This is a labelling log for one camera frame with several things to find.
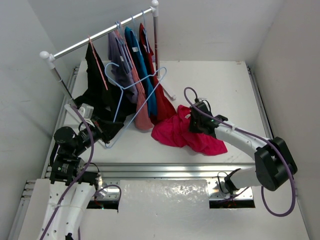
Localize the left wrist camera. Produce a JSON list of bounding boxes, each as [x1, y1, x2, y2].
[[64, 103, 94, 122]]

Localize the teal t-shirt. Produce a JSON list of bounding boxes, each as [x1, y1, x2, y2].
[[124, 27, 158, 116]]

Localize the silver clothes rack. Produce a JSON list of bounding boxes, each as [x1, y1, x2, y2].
[[39, 0, 177, 106]]

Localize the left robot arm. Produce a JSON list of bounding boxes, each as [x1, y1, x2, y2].
[[38, 117, 124, 240]]

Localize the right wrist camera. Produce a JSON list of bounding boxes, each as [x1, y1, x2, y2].
[[194, 97, 207, 103]]

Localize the blue hanger in teal shirt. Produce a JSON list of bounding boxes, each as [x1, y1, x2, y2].
[[131, 15, 142, 56]]

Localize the purple cable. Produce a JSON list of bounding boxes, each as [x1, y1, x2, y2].
[[39, 105, 122, 240], [183, 86, 297, 217]]

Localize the dark red t-shirt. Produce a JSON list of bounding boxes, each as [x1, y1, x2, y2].
[[139, 23, 177, 125]]

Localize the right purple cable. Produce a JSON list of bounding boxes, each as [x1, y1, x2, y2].
[[183, 86, 297, 217]]

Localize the blue hanger in red shirt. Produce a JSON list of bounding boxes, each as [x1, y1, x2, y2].
[[141, 10, 150, 53]]

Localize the blue hanger in purple shirt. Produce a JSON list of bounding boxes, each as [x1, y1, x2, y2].
[[115, 21, 133, 71]]

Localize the black t-shirt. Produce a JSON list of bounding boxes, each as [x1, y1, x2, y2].
[[74, 44, 134, 123]]

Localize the pink wire hanger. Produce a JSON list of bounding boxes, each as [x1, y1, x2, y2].
[[88, 35, 108, 91]]

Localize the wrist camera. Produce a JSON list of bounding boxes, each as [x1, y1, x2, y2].
[[64, 103, 94, 122], [194, 97, 207, 103]]

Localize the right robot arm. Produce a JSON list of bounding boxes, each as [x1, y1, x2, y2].
[[189, 101, 298, 194]]

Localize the salmon pink t-shirt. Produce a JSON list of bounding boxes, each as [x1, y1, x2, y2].
[[124, 41, 153, 131]]

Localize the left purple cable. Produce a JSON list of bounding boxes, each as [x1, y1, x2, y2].
[[39, 105, 122, 240]]

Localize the aluminium rail frame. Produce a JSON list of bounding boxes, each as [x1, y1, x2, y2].
[[7, 59, 301, 240]]

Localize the purple t-shirt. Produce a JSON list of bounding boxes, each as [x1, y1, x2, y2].
[[108, 30, 138, 104]]

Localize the magenta t-shirt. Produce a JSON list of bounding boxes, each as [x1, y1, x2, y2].
[[151, 105, 228, 156]]

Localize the light blue wire hanger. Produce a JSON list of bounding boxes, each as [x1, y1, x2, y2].
[[104, 62, 167, 149]]

